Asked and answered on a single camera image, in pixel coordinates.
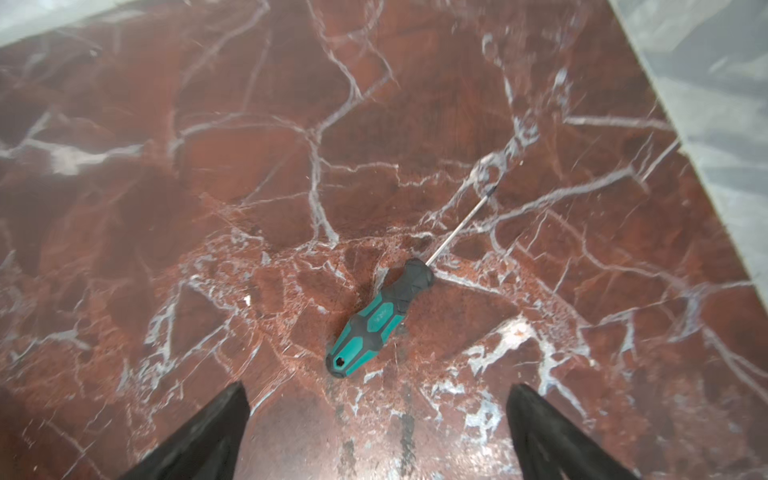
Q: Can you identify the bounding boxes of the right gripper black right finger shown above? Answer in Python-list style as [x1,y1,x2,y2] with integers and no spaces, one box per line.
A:
[506,384,636,480]

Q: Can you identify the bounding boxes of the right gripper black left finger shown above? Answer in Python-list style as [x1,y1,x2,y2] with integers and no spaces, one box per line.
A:
[122,381,250,480]

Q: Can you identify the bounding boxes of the green black screwdriver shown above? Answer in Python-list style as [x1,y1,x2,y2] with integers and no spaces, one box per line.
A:
[325,187,496,379]

